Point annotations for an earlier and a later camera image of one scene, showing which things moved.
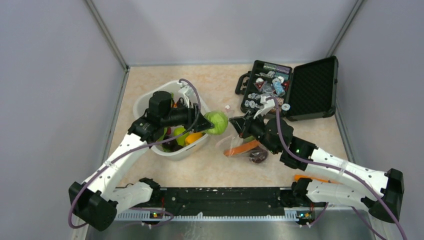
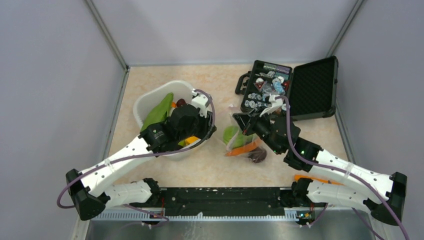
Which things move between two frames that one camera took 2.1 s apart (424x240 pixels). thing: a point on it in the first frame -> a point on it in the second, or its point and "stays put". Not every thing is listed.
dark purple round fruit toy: (258, 155) stays put
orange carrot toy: (248, 146) stays put
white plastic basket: (174, 88) stays put
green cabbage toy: (220, 121) -> (232, 135)
